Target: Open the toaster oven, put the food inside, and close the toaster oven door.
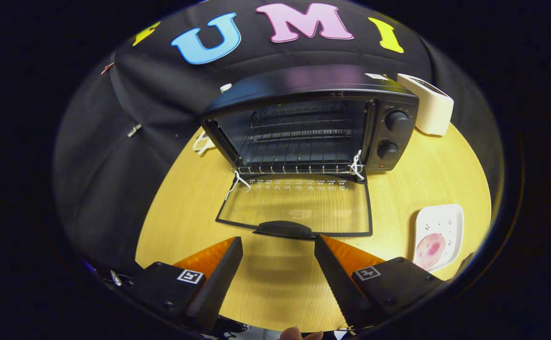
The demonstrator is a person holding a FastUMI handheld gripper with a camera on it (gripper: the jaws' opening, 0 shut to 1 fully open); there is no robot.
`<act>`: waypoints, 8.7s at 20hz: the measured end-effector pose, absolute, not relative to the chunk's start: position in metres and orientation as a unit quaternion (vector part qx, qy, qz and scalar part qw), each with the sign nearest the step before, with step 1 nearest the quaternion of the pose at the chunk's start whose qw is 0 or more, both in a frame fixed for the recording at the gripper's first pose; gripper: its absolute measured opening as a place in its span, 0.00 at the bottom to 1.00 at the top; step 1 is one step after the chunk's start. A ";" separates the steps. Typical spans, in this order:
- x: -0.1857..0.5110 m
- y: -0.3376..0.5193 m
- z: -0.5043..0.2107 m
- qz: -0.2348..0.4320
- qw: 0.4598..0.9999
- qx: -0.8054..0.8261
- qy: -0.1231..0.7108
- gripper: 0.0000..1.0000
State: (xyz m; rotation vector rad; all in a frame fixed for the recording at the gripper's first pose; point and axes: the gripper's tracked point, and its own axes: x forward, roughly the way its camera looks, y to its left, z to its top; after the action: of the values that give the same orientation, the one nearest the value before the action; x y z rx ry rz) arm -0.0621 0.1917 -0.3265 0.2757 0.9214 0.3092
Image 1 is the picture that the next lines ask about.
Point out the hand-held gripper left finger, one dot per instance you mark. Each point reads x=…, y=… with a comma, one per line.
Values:
x=218, y=288

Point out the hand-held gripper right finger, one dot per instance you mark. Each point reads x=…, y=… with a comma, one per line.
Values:
x=339, y=288

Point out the pink ham slice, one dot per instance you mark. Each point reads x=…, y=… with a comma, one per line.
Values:
x=430, y=250

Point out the white cherry-print food plate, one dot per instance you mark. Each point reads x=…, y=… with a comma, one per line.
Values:
x=445, y=222

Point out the black toaster oven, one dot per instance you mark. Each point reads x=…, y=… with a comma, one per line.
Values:
x=313, y=80

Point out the cream white toaster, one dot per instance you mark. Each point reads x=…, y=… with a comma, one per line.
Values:
x=433, y=111

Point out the divided snack dish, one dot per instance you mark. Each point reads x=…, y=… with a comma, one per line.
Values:
x=202, y=143

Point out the silver cloth clip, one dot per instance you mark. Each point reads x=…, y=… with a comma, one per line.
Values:
x=134, y=130

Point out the small white bottle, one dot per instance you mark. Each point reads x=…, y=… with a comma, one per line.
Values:
x=225, y=87

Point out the black backdrop cloth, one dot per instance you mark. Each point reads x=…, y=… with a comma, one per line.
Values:
x=162, y=89

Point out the red cloth clip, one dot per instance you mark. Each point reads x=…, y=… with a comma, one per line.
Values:
x=107, y=67

